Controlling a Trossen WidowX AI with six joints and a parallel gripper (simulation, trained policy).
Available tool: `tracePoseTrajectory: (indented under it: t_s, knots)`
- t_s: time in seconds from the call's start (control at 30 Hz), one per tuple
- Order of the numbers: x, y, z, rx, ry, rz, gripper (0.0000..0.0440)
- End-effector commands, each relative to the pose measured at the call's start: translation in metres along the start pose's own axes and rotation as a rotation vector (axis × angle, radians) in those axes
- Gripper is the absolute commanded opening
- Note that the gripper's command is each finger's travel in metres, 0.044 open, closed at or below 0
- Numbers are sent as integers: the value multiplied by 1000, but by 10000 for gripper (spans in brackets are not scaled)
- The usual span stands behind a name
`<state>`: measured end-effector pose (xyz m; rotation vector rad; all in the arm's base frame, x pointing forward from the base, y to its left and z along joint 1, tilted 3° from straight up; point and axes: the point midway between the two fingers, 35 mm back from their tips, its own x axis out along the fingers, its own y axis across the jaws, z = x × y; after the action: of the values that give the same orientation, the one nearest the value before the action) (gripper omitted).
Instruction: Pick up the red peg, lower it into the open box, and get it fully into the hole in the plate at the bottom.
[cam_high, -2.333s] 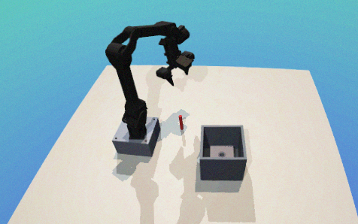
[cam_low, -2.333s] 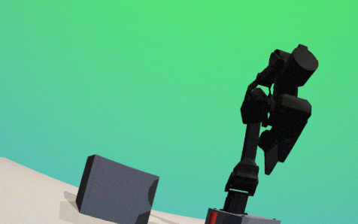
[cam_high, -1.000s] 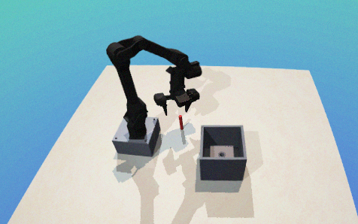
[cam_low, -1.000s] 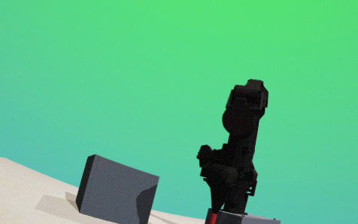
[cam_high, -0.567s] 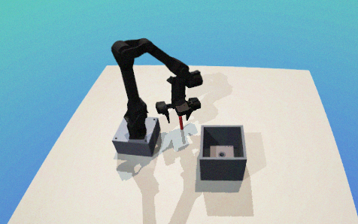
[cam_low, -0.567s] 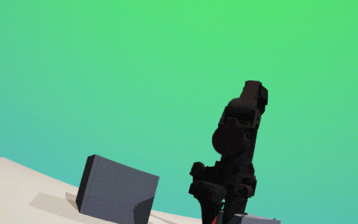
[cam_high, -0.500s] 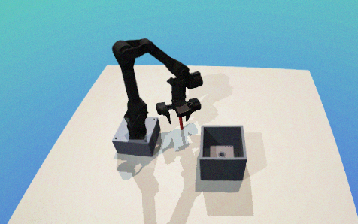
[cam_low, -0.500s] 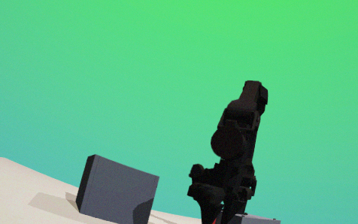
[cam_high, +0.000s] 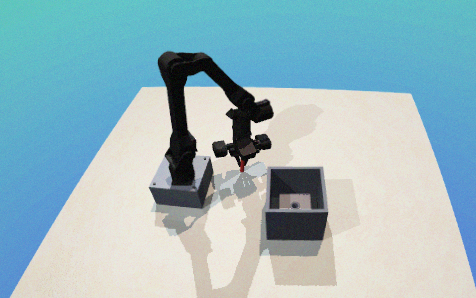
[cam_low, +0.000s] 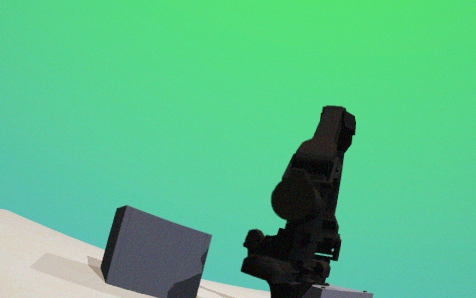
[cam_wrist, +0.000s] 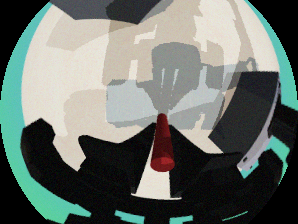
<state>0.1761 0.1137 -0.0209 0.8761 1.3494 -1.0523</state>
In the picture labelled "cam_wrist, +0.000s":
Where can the dark red peg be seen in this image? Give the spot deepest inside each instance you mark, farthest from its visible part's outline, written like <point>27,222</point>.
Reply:
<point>162,155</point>

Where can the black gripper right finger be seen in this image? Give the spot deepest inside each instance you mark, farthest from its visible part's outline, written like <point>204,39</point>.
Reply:
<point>190,162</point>

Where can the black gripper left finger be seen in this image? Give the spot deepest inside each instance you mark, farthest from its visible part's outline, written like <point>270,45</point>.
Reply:
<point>129,156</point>

